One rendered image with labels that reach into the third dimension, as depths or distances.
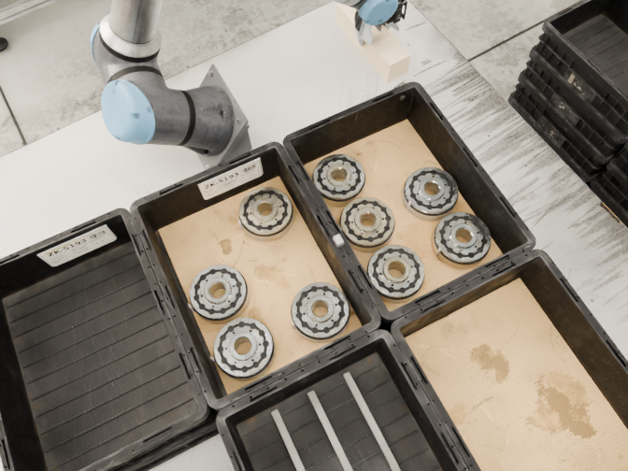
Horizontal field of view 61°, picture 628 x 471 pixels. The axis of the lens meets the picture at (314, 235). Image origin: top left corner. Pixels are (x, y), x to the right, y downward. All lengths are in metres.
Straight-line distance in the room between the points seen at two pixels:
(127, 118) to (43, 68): 1.59
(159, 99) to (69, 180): 0.36
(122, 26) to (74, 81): 1.45
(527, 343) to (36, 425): 0.85
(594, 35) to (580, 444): 1.31
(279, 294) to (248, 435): 0.25
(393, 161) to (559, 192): 0.40
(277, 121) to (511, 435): 0.84
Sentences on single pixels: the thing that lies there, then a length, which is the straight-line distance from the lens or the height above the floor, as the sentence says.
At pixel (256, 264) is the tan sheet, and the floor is 0.83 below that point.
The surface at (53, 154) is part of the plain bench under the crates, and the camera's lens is 1.43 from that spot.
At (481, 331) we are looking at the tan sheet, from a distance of 1.01.
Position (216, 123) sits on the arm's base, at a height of 0.85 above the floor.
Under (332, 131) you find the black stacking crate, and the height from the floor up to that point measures 0.90.
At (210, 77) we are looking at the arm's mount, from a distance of 1.26.
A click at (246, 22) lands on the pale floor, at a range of 2.57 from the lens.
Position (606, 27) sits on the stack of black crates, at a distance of 2.01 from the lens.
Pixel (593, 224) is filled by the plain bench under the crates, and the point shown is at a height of 0.70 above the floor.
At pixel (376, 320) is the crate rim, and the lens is 0.87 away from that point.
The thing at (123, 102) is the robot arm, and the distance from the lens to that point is 1.10.
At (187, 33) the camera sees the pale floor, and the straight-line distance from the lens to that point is 2.58.
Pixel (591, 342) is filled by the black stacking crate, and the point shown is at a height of 0.90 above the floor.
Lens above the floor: 1.77
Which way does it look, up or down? 66 degrees down
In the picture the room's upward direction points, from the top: 4 degrees counter-clockwise
